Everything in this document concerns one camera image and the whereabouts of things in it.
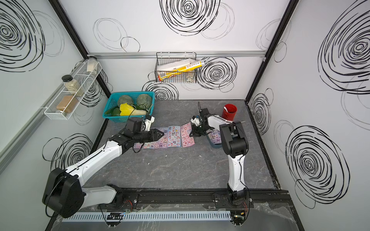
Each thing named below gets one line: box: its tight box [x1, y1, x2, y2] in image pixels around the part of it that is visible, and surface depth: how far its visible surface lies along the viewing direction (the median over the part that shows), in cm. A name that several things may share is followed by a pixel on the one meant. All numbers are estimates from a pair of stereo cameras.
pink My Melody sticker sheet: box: [180, 121, 196, 148], surface depth 100 cm
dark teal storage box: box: [206, 128, 223, 149], surface depth 98 cm
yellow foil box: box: [157, 60, 206, 82], surface depth 86 cm
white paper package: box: [156, 58, 198, 72], surface depth 89 cm
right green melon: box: [136, 93, 152, 111], surface depth 109 cm
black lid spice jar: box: [61, 74, 81, 94], surface depth 72 cm
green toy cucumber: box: [104, 107, 122, 116], surface depth 105 cm
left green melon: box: [117, 94, 134, 108], surface depth 108 cm
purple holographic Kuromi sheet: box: [207, 128, 222, 145], surface depth 98 cm
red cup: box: [221, 103, 238, 122], surface depth 104 cm
